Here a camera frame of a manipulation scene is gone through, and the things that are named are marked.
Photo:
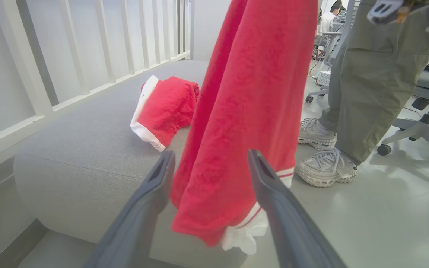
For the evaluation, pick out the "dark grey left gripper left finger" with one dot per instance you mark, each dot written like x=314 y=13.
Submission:
x=132 y=230

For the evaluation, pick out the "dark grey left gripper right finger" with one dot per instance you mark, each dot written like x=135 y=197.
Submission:
x=292 y=234

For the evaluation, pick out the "small red garment white trim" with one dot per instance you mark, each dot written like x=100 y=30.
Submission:
x=166 y=108

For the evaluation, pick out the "long red garment white trim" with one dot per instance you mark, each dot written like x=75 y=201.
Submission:
x=251 y=93

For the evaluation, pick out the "grey fabric sofa seat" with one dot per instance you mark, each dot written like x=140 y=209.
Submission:
x=88 y=149

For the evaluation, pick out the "grey chunky sneaker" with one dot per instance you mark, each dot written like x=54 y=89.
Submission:
x=317 y=132
x=326 y=167

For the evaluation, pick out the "white slatted railing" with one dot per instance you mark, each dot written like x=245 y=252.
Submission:
x=13 y=128

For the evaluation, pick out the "small white box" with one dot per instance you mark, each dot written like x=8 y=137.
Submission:
x=323 y=79

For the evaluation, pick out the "person in olive trousers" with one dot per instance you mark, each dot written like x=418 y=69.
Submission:
x=371 y=93

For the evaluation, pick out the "grey office chair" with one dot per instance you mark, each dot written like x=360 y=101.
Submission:
x=419 y=128

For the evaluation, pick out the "seated person in white shirt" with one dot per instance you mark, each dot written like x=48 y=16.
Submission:
x=328 y=20

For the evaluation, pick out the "grey wall post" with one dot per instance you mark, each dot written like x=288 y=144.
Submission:
x=37 y=56

